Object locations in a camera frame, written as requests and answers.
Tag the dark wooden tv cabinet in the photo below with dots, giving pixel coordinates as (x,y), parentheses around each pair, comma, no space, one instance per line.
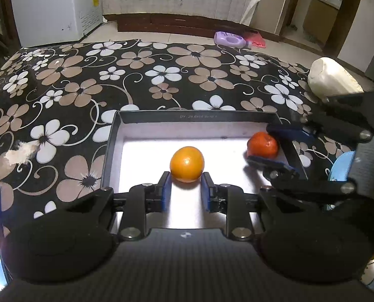
(174,23)

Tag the pink cloth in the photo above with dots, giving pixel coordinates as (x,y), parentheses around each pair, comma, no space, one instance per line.
(256,39)

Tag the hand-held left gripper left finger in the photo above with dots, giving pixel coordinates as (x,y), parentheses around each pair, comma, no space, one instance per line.
(166,192)

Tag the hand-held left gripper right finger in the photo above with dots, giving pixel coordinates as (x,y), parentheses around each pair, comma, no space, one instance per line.
(207,192)

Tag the black floral tablecloth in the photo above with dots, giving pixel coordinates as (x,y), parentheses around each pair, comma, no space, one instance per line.
(143,75)

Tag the white chest freezer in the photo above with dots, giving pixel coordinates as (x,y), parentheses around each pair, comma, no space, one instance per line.
(48,9)

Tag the black rimmed white tray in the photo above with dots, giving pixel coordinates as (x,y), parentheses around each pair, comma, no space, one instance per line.
(149,151)

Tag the red tomato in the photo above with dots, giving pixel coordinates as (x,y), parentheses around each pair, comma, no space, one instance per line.
(262,146)

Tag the napa cabbage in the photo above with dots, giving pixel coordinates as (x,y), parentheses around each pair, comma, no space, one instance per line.
(328,78)

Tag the round orange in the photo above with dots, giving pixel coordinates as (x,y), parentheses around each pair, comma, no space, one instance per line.
(187,164)

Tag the brown wooden cupboard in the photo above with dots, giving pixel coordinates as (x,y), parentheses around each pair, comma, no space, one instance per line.
(319,19)

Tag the white cabinet cloth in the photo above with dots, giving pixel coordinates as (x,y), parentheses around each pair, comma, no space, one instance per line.
(206,0)

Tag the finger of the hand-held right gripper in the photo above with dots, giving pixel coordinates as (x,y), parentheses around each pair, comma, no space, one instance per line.
(275,163)
(287,132)

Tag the purple plastic bottle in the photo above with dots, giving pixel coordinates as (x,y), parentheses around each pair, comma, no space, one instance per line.
(229,40)

